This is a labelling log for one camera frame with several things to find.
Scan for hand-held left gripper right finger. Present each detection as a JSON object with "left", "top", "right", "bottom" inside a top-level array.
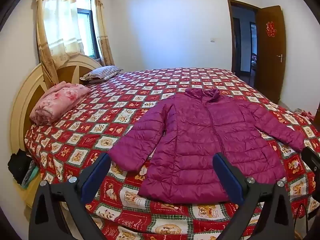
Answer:
[{"left": 212, "top": 152, "right": 295, "bottom": 240}]

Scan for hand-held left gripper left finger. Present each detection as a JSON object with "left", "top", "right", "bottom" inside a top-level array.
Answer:
[{"left": 29, "top": 152, "right": 112, "bottom": 240}]

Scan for magenta quilted puffer jacket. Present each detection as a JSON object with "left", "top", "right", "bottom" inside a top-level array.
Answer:
[{"left": 107, "top": 88, "right": 306, "bottom": 204}]

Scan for dark clothes beside bed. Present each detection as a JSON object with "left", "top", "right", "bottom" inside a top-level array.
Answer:
[{"left": 7, "top": 149, "right": 33, "bottom": 185}]

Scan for red patchwork bedspread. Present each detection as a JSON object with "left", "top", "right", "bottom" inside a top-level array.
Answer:
[{"left": 24, "top": 67, "right": 320, "bottom": 240}]

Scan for red and white cloth pile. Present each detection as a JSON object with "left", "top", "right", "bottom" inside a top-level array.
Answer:
[{"left": 294, "top": 107, "right": 313, "bottom": 117}]

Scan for grey green cloth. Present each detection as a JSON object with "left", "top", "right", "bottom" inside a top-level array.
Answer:
[{"left": 21, "top": 160, "right": 40, "bottom": 189}]

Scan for pink folded blanket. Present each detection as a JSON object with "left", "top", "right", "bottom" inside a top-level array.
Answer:
[{"left": 29, "top": 81, "right": 92, "bottom": 125}]

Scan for brown wooden door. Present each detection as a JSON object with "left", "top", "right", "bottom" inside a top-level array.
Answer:
[{"left": 255, "top": 5, "right": 287, "bottom": 104}]

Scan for striped pillow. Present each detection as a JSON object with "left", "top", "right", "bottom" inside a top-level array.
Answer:
[{"left": 80, "top": 65, "right": 123, "bottom": 83}]

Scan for cream wooden headboard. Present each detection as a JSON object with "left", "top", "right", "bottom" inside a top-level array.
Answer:
[{"left": 10, "top": 54, "right": 103, "bottom": 160}]

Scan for red paper door decoration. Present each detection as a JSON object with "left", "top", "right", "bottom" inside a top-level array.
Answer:
[{"left": 265, "top": 21, "right": 278, "bottom": 38}]

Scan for narrow beige curtain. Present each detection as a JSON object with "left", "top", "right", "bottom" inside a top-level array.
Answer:
[{"left": 90, "top": 0, "right": 115, "bottom": 67}]

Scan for dark framed window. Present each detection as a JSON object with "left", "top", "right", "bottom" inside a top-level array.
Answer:
[{"left": 76, "top": 0, "right": 100, "bottom": 60}]

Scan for beige curtain with valance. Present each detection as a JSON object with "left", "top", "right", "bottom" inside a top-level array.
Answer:
[{"left": 35, "top": 0, "right": 87, "bottom": 85}]

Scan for dark brown door frame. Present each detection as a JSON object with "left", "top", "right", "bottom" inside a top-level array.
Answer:
[{"left": 227, "top": 0, "right": 263, "bottom": 80}]

